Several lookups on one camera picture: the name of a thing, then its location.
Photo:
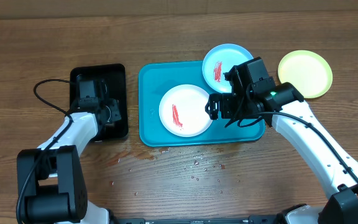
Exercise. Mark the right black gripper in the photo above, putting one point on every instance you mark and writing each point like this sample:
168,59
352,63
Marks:
228,102

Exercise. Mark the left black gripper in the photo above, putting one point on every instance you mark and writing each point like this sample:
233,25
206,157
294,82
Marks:
117,112

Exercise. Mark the yellow-green rimmed plate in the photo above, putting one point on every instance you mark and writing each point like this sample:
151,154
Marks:
307,71

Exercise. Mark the white plate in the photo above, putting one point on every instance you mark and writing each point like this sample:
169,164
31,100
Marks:
181,111

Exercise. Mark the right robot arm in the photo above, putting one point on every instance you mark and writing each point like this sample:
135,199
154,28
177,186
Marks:
286,110

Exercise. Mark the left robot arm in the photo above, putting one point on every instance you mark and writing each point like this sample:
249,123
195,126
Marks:
51,186

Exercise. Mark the black plastic tray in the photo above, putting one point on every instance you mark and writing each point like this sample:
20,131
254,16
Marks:
115,75

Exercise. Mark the teal plastic serving tray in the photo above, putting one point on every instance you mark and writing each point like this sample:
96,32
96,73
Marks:
155,80

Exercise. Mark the light blue rimmed plate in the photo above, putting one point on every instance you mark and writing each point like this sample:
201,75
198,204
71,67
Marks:
220,60

